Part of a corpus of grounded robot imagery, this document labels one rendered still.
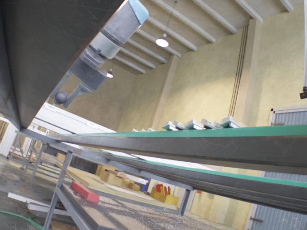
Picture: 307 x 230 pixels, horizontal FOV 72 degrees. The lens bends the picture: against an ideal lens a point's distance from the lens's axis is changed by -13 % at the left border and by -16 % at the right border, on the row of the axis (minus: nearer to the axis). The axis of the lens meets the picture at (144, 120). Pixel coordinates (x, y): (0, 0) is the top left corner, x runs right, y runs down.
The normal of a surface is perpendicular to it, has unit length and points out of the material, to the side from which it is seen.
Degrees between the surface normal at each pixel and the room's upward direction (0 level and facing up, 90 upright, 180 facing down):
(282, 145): 90
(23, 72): 180
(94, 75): 126
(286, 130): 90
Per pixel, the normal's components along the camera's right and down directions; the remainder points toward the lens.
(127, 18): 0.18, 0.51
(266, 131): -0.82, -0.37
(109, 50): 0.45, 0.65
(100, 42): -0.04, 0.35
